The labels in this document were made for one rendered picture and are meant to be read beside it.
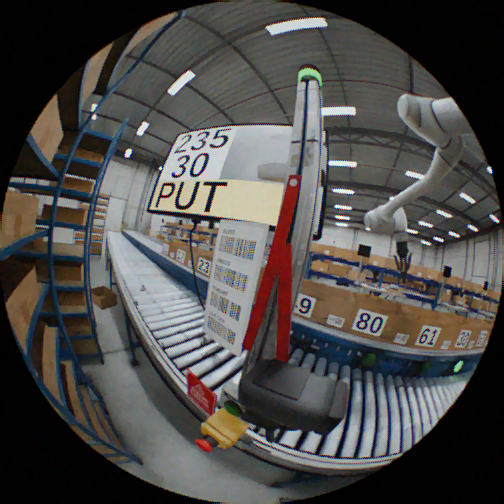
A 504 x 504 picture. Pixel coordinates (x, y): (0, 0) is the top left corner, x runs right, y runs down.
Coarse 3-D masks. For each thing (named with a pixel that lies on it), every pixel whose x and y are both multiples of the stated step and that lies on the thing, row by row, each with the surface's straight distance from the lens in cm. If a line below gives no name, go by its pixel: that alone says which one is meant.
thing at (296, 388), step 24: (264, 360) 20; (240, 384) 18; (264, 384) 17; (288, 384) 17; (312, 384) 18; (336, 384) 20; (264, 408) 18; (288, 408) 17; (312, 408) 17; (336, 408) 18
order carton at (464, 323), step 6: (450, 318) 152; (456, 318) 158; (462, 318) 166; (462, 324) 168; (468, 324) 163; (474, 324) 158; (468, 330) 133; (474, 330) 142; (456, 336) 123; (474, 336) 146; (468, 342) 141; (474, 342) 152; (450, 348) 124; (456, 348) 130; (462, 348) 138; (468, 348) 147
